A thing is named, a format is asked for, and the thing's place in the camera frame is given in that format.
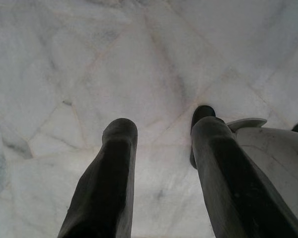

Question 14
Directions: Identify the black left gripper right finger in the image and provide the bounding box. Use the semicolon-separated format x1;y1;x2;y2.
191;117;298;238

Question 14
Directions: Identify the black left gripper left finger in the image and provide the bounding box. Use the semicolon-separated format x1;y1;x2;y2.
57;118;139;238

